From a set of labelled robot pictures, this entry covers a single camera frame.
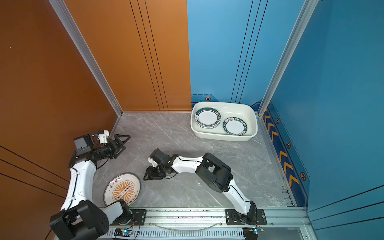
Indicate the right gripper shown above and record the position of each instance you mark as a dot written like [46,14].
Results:
[151,175]

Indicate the white plastic bin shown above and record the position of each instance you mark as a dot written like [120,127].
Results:
[226,110]

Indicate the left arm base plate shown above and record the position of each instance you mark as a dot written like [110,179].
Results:
[137,218]

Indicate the orange sunburst plate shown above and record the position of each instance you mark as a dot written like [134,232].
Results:
[123,187]

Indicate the circuit board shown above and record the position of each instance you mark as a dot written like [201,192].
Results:
[123,233]
[256,231]

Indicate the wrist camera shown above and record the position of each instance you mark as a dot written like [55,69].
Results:
[157,157]
[91,140]

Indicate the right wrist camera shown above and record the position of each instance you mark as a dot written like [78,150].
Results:
[157,157]

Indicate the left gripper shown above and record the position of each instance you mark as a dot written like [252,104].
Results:
[115,155]

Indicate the large green red plate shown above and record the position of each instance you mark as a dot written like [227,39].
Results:
[208,118]

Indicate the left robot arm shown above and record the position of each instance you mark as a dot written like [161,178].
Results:
[79,218]

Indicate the left circuit board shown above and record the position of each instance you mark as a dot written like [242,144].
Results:
[123,233]

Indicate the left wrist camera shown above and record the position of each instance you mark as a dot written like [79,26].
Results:
[91,140]

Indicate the green lettered plate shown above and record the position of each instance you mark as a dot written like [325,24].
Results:
[235,126]

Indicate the aluminium front rail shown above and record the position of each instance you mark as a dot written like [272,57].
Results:
[210,224]

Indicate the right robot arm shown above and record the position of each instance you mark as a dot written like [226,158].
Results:
[212,171]

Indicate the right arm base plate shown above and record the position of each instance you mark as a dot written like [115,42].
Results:
[258,217]

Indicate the right circuit board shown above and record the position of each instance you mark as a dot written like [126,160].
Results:
[256,231]

